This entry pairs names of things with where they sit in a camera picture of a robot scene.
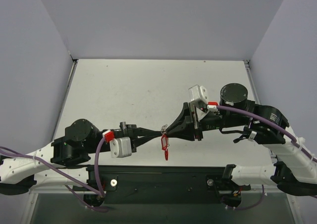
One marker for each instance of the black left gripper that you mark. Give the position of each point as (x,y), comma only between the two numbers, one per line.
(132,135)

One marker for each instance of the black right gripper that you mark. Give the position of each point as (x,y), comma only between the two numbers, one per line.
(196,124)

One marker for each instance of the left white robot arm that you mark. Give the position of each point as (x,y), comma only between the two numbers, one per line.
(72,159)

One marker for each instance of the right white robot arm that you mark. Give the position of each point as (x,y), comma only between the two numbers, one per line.
(294,172)

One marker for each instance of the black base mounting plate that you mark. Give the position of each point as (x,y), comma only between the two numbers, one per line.
(163,185)

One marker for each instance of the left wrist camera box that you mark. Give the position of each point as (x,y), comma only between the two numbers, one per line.
(120,147)

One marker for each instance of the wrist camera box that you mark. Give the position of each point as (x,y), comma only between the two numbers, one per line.
(199,97)
(120,147)

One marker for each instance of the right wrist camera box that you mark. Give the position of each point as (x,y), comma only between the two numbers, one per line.
(199,97)

